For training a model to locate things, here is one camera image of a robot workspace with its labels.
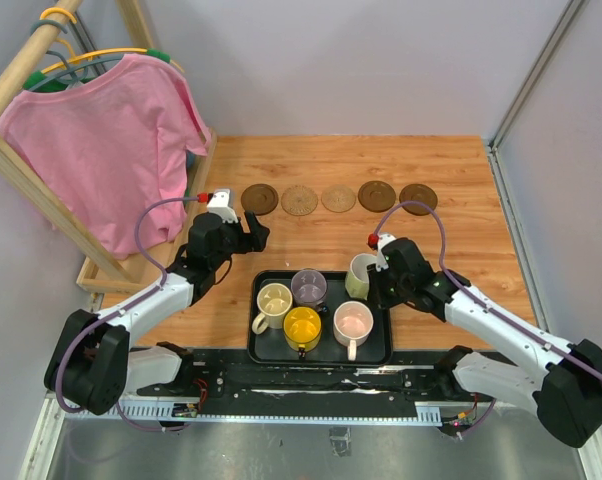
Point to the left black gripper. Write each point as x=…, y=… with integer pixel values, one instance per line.
x=253, y=241

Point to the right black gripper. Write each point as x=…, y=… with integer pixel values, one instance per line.
x=376, y=295

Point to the brown coaster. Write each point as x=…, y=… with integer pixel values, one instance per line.
x=420, y=199
x=261, y=199
x=376, y=196

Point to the pale green mug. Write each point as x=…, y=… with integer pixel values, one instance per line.
x=357, y=279

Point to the woven coaster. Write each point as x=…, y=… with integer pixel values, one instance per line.
x=299, y=200
x=338, y=198

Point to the pink mug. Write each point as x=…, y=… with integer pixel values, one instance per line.
x=353, y=322

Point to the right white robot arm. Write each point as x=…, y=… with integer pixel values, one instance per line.
x=557, y=381

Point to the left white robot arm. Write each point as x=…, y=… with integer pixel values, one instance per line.
x=89, y=367

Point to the cream mug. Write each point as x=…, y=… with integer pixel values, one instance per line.
x=273, y=302

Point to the purple mug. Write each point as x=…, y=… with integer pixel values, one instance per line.
x=309, y=288

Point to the yellow mug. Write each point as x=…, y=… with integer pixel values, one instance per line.
x=302, y=328

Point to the black serving tray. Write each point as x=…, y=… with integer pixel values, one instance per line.
x=271, y=348

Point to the wooden clothes rack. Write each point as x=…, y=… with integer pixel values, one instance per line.
x=101, y=272

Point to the pink t-shirt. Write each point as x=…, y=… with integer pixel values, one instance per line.
x=114, y=149

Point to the grey-blue hanger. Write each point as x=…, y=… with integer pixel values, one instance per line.
x=66, y=62

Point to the green hanger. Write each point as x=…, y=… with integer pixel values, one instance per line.
x=41, y=80

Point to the yellow hanger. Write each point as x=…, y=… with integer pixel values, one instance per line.
x=138, y=28

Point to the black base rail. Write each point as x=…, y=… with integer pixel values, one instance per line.
x=236, y=387

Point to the aluminium frame post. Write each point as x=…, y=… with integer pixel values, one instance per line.
x=567, y=19

